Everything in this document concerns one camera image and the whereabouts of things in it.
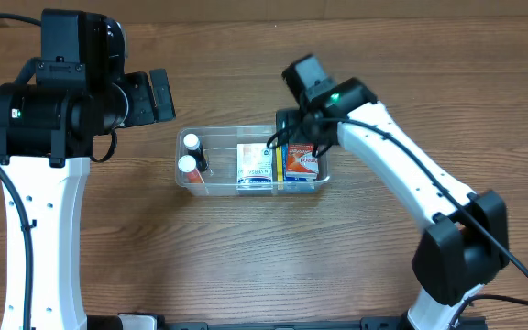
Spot red Panadol box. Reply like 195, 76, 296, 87
286, 143, 319, 180

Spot black tube white cap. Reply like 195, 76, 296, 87
183, 134, 209, 172

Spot white Hansaplast plaster box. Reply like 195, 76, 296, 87
236, 143, 273, 190

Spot blue Vicks VapoDrops box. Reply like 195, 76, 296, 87
275, 145, 315, 194

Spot orange tube white cap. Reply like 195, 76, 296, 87
178, 155, 204, 184

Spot clear plastic container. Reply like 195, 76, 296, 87
175, 125, 331, 197

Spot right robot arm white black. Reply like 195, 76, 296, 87
273, 55, 509, 329

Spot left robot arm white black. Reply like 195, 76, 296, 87
0, 9, 176, 329

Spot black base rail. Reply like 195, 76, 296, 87
162, 315, 488, 330

